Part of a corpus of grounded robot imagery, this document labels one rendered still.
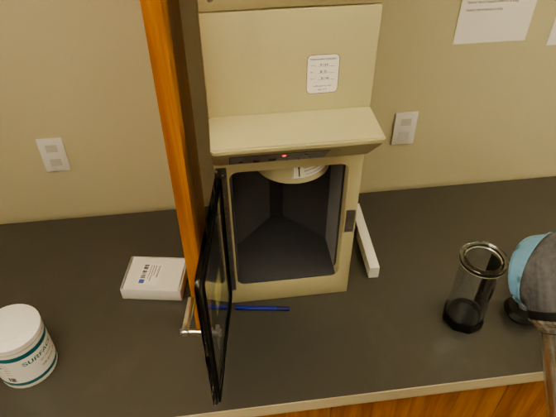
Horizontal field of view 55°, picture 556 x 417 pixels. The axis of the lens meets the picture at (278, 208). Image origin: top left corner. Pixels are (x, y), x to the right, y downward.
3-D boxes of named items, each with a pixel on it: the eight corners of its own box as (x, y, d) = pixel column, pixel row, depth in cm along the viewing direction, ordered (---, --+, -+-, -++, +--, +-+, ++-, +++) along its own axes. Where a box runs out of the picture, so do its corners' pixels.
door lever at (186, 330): (213, 303, 110) (213, 294, 108) (207, 342, 103) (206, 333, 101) (187, 302, 110) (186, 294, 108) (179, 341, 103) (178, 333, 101)
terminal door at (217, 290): (231, 296, 136) (219, 171, 110) (217, 409, 113) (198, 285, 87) (228, 296, 136) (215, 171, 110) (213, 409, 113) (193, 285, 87)
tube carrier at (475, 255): (465, 292, 142) (486, 234, 127) (494, 323, 134) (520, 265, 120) (433, 307, 138) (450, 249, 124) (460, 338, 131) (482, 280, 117)
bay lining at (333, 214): (231, 218, 154) (222, 112, 131) (319, 211, 156) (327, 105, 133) (237, 283, 136) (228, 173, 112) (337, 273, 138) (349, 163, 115)
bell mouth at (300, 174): (250, 141, 131) (249, 122, 127) (321, 136, 132) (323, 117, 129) (257, 187, 117) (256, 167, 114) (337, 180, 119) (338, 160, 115)
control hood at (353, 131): (212, 159, 109) (207, 117, 103) (366, 146, 112) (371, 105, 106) (213, 194, 101) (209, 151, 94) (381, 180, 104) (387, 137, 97)
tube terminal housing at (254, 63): (222, 237, 159) (194, -34, 108) (328, 227, 162) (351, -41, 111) (227, 304, 140) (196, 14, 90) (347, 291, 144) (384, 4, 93)
